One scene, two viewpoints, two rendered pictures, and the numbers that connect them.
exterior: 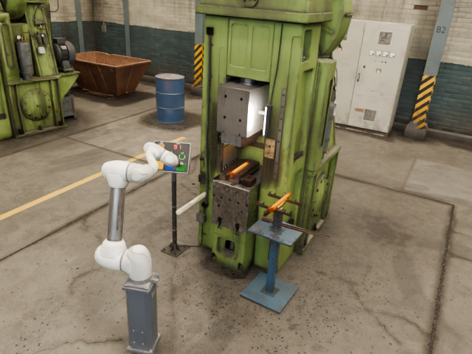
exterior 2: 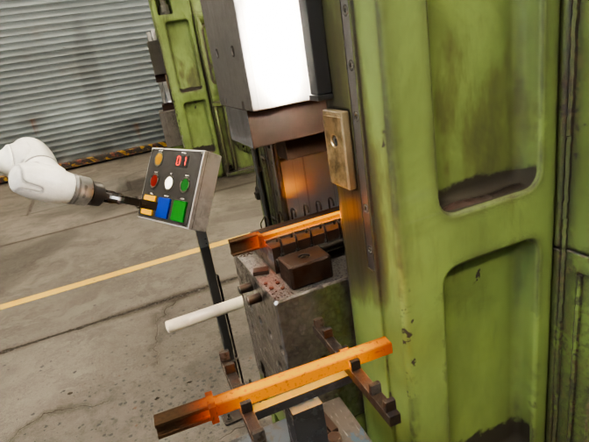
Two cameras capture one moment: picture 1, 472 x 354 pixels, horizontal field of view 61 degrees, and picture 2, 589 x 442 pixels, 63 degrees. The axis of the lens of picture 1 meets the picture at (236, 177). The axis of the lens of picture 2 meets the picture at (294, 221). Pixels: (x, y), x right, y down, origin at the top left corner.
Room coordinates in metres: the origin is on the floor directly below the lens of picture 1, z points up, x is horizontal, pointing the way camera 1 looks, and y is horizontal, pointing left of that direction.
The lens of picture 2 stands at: (2.42, -0.89, 1.51)
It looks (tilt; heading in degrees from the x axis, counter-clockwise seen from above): 20 degrees down; 42
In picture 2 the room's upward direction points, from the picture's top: 9 degrees counter-clockwise
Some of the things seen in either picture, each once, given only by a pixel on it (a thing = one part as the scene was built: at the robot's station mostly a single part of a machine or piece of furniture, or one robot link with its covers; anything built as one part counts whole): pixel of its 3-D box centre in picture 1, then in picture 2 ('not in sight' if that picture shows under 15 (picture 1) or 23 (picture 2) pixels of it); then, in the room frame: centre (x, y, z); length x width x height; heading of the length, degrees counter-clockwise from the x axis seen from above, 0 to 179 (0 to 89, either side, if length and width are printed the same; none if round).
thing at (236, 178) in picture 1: (239, 169); (325, 229); (3.49, -0.03, 0.96); 0.42 x 0.20 x 0.09; 152
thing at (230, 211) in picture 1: (244, 195); (346, 310); (3.47, -0.09, 0.69); 0.56 x 0.38 x 0.45; 152
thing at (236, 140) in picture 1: (242, 133); (308, 110); (3.49, -0.03, 1.32); 0.42 x 0.20 x 0.10; 152
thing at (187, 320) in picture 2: (191, 203); (224, 308); (3.39, 0.41, 0.62); 0.44 x 0.05 x 0.05; 152
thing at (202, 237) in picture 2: (174, 204); (217, 302); (3.49, 0.59, 0.54); 0.04 x 0.04 x 1.08; 62
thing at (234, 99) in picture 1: (248, 107); (302, 14); (3.47, -0.07, 1.56); 0.42 x 0.39 x 0.40; 152
